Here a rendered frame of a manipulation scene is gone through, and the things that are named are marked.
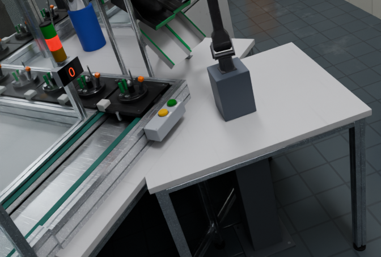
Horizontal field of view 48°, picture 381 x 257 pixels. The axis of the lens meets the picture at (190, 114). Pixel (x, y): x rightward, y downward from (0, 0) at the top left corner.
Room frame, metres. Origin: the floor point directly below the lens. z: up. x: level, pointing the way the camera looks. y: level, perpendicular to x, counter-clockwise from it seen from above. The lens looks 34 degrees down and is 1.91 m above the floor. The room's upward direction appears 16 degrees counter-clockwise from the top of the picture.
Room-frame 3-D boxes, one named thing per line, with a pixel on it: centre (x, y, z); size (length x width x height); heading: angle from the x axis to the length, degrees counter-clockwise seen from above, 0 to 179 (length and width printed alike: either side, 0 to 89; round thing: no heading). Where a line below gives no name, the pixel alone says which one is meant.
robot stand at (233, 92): (1.52, -0.19, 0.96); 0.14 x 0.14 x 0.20; 5
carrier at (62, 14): (3.13, 0.79, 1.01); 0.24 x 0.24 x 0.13; 52
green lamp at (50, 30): (1.62, 0.43, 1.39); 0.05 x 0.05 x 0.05
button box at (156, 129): (1.49, 0.11, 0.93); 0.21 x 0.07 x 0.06; 142
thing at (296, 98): (1.57, -0.19, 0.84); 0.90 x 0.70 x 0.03; 95
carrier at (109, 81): (1.85, 0.42, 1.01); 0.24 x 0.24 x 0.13; 52
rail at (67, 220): (1.38, 0.27, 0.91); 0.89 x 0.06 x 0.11; 142
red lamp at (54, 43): (1.62, 0.43, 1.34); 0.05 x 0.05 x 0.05
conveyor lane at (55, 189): (1.47, 0.43, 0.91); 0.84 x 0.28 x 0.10; 142
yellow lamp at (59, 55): (1.62, 0.43, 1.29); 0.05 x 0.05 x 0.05
